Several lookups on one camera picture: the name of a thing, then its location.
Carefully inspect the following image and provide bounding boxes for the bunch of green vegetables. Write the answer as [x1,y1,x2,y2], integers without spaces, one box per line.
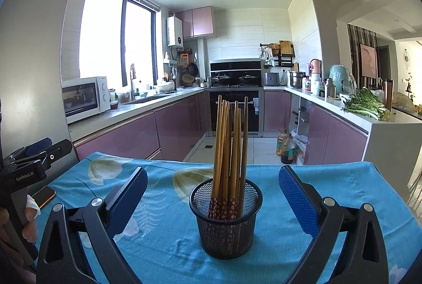
[341,88,391,121]

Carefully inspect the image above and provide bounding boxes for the yellow cooking oil bottle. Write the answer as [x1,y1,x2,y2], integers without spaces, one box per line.
[276,130,288,159]

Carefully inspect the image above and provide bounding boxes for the black integrated stove oven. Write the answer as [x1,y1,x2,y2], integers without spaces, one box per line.
[206,58,264,136]

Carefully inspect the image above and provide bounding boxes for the white ceramic pot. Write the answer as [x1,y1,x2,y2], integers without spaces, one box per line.
[156,81,175,94]

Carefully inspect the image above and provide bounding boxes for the grey refrigerator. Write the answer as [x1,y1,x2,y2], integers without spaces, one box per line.
[0,0,89,179]

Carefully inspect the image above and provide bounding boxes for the blue floral tablecloth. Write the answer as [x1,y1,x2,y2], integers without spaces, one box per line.
[35,152,418,284]

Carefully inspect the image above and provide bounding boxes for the steel thermos bottle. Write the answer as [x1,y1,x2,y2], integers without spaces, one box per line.
[325,78,337,98]

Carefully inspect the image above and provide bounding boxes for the kitchen window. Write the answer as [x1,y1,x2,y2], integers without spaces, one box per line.
[79,0,162,87]

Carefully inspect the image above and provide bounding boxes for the brown travel tumbler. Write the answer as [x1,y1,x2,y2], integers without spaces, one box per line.
[383,79,394,110]

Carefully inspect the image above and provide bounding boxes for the mint green air fryer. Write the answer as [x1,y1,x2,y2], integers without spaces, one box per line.
[330,64,355,95]

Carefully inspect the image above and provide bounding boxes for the pink kitchen base cabinets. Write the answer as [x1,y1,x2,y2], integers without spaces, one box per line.
[69,90,208,163]
[263,88,422,166]

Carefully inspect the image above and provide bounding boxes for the smartphone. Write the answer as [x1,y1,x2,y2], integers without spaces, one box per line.
[33,186,56,209]

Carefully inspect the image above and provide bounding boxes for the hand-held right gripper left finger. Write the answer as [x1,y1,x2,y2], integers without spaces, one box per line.
[36,166,148,284]

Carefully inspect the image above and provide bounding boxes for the clear plastic bag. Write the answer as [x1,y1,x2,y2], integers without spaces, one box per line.
[292,134,309,156]

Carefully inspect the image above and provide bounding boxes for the black wall spice rack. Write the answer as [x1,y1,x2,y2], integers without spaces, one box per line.
[259,40,295,68]

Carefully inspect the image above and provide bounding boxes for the black mesh utensil holder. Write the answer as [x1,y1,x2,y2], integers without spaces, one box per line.
[189,179,263,260]

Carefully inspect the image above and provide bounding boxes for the glass-lidded black pot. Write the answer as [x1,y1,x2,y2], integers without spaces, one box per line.
[212,72,233,86]
[238,73,259,85]

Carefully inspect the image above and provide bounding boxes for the white microwave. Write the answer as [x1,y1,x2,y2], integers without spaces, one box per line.
[62,76,112,124]

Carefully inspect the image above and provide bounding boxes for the pink wall cabinets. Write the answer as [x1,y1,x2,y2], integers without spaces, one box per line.
[176,6,215,39]

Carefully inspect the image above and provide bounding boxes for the white wall water heater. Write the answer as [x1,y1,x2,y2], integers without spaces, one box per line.
[166,17,183,47]

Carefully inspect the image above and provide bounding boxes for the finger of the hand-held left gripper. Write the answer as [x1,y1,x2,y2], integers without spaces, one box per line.
[7,139,73,171]
[3,138,52,163]

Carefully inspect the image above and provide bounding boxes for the pink wall picture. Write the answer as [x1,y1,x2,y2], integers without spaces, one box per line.
[359,44,378,77]

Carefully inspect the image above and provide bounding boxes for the person's left hand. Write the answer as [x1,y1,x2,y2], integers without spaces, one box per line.
[23,194,42,244]

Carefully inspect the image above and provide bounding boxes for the steel stockpot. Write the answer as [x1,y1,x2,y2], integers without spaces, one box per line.
[289,71,305,88]

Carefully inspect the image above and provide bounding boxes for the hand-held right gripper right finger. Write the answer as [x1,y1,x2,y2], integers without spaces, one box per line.
[279,164,390,284]

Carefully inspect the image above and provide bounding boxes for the bunch of wooden chopsticks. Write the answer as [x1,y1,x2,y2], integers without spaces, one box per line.
[208,95,249,220]

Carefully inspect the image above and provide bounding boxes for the dark striped wall panel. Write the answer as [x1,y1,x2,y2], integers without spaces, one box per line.
[347,24,378,90]

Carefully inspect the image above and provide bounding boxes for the steel kitchen faucet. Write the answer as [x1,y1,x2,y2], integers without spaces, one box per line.
[130,64,137,101]

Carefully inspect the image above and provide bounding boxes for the grey countertop appliance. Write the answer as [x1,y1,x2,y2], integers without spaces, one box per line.
[264,72,280,87]

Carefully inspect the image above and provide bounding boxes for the dark sauce bottle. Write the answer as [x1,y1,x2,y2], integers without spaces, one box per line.
[281,135,296,164]

